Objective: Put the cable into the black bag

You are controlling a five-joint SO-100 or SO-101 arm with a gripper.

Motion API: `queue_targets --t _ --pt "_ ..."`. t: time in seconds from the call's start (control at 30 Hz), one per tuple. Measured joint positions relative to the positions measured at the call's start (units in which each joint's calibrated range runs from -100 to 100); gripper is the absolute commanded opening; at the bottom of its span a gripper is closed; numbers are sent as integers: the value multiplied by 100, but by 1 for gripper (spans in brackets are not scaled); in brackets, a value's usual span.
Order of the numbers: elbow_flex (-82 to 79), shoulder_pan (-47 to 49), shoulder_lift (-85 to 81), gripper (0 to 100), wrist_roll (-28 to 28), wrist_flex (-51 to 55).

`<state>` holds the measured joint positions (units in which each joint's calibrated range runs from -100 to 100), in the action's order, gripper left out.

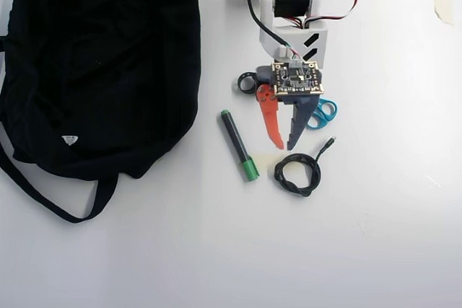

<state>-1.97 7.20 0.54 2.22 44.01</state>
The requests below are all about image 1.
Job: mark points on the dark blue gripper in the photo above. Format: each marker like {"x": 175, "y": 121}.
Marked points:
{"x": 298, "y": 110}

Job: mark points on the green and black marker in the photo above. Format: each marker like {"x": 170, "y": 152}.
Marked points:
{"x": 234, "y": 138}

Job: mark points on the bare camera circuit board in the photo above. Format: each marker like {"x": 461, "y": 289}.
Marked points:
{"x": 297, "y": 79}

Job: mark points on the wide beige masking tape strip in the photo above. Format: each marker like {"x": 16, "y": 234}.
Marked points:
{"x": 263, "y": 162}

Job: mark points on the black fabric bag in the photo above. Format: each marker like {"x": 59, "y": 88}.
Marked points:
{"x": 90, "y": 70}

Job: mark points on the torn beige masking tape piece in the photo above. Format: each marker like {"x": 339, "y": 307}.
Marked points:
{"x": 443, "y": 1}

